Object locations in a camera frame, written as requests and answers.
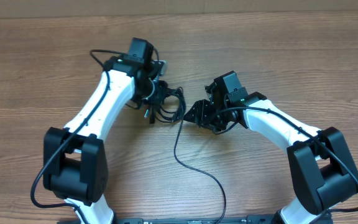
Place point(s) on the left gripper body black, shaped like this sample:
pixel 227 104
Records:
pixel 153 101

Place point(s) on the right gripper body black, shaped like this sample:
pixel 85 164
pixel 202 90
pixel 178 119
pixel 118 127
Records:
pixel 210 113

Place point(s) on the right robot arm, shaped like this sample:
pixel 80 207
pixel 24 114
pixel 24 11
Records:
pixel 323 172

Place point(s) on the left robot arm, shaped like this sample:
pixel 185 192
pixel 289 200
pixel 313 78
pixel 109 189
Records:
pixel 75 166

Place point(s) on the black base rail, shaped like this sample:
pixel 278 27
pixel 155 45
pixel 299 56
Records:
pixel 194 221

